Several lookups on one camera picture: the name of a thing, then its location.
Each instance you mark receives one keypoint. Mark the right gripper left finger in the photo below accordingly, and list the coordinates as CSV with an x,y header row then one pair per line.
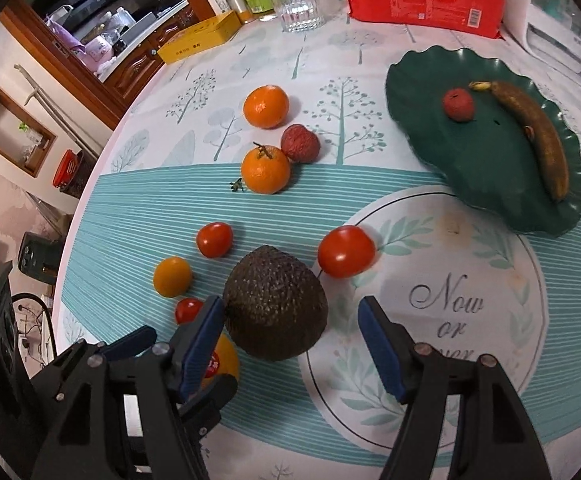
x,y
155,384

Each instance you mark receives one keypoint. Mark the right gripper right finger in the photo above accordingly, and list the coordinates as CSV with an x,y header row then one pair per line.
x,y
494,436

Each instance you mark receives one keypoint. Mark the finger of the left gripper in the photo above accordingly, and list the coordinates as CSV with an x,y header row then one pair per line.
x,y
200,414
131,345

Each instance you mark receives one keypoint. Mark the yellow orange with sticker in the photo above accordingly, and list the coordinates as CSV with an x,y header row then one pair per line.
x,y
224,361

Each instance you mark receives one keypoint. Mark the small yellow kumquat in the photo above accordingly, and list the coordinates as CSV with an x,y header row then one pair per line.
x,y
172,277

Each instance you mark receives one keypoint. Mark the dark avocado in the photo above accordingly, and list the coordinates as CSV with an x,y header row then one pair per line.
x,y
275,306

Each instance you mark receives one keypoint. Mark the mandarin orange with stem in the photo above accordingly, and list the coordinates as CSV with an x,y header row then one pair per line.
x,y
265,169

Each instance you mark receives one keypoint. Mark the large red cherry tomato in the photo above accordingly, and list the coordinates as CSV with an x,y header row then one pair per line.
x,y
345,252

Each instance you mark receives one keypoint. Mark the red lychee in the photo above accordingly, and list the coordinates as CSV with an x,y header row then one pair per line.
x,y
300,144
458,104

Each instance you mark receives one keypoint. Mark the brown overripe banana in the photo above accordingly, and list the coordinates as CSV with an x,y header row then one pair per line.
x,y
538,129

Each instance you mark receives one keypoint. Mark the small dried leaf stem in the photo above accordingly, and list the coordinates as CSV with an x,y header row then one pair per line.
x,y
238,185

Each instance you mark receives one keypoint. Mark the red round container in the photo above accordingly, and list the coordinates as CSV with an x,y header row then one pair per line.
x,y
66,169

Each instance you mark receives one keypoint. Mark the patterned tablecloth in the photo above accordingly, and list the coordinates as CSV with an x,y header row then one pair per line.
x,y
455,276

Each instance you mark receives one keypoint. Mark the dark green leaf plate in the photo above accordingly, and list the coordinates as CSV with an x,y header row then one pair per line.
x,y
488,162

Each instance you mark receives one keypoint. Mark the yellow rectangular box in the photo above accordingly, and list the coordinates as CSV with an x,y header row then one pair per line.
x,y
200,37

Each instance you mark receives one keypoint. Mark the small metal tin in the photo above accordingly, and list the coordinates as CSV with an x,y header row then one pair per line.
x,y
241,8

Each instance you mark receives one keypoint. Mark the clear drinking glass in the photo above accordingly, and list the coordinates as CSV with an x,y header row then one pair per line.
x,y
298,15

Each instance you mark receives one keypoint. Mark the white cup sterilizer cabinet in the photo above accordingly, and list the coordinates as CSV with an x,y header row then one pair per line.
x,y
550,30

